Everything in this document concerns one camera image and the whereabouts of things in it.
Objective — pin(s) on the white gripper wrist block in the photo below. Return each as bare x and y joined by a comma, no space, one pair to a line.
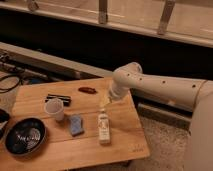
116,92

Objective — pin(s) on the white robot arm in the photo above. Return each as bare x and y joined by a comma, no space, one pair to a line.
194,95

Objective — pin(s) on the dark red small object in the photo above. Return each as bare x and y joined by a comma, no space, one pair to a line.
87,90

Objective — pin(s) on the wooden table board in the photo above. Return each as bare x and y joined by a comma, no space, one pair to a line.
60,150

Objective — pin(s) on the blue sponge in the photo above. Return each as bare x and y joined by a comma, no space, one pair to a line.
76,125

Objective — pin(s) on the white paper cup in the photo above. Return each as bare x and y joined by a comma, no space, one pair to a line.
55,108

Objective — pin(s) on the black frying pan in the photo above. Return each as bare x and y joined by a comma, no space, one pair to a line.
25,137

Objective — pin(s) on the black object at left edge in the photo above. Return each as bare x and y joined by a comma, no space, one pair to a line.
4,118

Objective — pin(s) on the metal bracket middle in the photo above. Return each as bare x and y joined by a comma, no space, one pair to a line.
102,18

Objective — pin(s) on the metal bracket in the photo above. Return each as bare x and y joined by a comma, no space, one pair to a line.
102,18
165,17
32,5

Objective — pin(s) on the metal bracket right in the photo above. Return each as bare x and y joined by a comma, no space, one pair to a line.
165,17

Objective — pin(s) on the metal bracket left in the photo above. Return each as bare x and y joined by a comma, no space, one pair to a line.
32,5

